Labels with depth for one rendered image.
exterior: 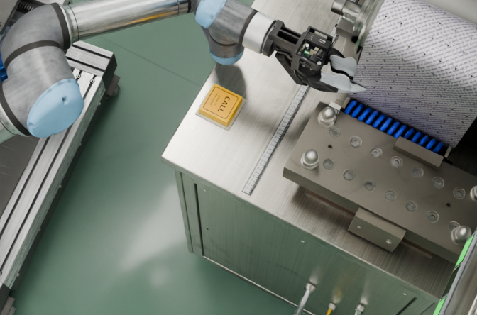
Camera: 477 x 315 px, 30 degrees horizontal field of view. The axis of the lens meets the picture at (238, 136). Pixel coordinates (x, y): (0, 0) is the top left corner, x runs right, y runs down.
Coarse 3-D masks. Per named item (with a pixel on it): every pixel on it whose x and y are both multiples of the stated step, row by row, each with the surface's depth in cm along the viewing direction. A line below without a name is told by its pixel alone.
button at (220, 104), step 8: (216, 88) 191; (224, 88) 191; (208, 96) 190; (216, 96) 190; (224, 96) 190; (232, 96) 191; (240, 96) 191; (208, 104) 190; (216, 104) 190; (224, 104) 190; (232, 104) 190; (240, 104) 192; (200, 112) 191; (208, 112) 189; (216, 112) 189; (224, 112) 189; (232, 112) 189; (216, 120) 190; (224, 120) 189
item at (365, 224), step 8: (360, 208) 172; (360, 216) 172; (368, 216) 172; (376, 216) 172; (352, 224) 177; (360, 224) 175; (368, 224) 172; (376, 224) 171; (384, 224) 171; (392, 224) 171; (352, 232) 181; (360, 232) 179; (368, 232) 176; (376, 232) 174; (384, 232) 171; (392, 232) 170; (400, 232) 170; (368, 240) 181; (376, 240) 178; (384, 240) 176; (392, 240) 173; (400, 240) 171; (384, 248) 180; (392, 248) 178
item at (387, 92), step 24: (360, 72) 168; (384, 72) 164; (360, 96) 177; (384, 96) 172; (408, 96) 167; (432, 96) 162; (408, 120) 176; (432, 120) 170; (456, 120) 166; (456, 144) 174
